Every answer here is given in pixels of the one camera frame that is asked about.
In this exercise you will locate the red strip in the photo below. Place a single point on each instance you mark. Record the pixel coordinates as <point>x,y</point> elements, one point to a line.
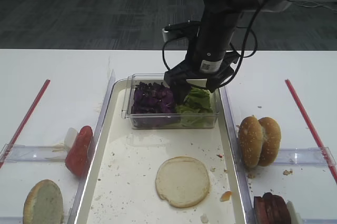
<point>312,129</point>
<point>24,121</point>

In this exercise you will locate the clear holder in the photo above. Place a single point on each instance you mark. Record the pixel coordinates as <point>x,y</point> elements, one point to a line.
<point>318,157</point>
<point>22,153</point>
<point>319,221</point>
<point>10,220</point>

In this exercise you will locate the clear holder upper right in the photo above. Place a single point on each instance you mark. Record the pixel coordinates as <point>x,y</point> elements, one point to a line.
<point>318,157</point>

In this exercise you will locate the bottom bun slice on tray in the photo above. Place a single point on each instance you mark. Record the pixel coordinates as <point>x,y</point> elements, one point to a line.
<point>182,181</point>

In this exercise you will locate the clear acrylic rail left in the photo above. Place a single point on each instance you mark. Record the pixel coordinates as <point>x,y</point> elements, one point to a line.
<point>73,213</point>

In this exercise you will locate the white plastic block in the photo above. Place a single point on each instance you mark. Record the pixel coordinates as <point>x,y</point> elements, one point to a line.
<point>70,137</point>
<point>295,217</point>

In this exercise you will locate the clear holder lower left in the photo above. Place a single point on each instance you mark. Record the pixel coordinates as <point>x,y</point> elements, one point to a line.
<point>10,220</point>

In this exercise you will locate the sesame bun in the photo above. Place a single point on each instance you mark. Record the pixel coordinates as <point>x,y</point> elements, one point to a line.
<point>271,141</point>
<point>250,140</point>

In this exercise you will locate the shredded purple cabbage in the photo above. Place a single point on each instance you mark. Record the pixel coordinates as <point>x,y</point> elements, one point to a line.
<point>153,98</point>

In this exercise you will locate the sesame bun front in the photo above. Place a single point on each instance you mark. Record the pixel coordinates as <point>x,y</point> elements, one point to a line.
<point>250,140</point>

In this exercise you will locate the upright bun slice left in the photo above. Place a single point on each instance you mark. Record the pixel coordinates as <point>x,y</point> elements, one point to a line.
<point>44,204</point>

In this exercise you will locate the white plastic block right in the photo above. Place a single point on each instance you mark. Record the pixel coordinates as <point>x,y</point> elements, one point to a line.
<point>295,217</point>

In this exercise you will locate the red strip right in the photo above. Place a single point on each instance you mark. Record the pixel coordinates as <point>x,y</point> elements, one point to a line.
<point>312,129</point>

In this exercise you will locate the clear acrylic rail right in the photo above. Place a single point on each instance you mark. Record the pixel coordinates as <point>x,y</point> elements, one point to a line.
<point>244,211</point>

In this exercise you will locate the red tomato slices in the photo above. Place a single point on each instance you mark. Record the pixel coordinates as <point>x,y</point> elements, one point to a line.
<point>77,158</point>

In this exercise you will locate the clear holder upper left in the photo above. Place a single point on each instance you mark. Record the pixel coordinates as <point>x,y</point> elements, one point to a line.
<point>22,153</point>

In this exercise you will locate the sesame bun rear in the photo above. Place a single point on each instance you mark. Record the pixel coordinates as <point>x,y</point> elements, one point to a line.
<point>271,141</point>

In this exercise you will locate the clear acrylic rail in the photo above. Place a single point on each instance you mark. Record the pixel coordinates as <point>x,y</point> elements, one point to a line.
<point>244,211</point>
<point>73,213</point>

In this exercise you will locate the white plastic block left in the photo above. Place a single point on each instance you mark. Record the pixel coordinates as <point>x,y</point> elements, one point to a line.
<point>70,137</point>

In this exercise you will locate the clear plastic salad container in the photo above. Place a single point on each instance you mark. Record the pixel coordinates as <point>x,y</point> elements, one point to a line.
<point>160,121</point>

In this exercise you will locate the white metal tray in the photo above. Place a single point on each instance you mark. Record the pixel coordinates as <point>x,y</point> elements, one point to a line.
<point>120,186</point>

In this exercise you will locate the stack of meat patties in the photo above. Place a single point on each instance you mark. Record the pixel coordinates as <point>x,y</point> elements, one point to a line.
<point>271,209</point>

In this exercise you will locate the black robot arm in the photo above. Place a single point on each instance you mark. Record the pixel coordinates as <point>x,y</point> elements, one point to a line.
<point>208,56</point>

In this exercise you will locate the clear holder lower right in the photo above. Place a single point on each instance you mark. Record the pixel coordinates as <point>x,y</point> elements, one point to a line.
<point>319,221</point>

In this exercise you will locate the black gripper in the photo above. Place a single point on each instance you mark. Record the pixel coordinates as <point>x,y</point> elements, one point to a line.
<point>215,74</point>

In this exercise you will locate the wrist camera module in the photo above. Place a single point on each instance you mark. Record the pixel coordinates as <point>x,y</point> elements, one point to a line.
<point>187,30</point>

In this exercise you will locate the green lettuce leaves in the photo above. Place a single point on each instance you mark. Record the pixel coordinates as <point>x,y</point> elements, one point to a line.
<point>195,105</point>

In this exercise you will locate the red strip left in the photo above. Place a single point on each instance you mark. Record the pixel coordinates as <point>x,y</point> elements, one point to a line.
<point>24,121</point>

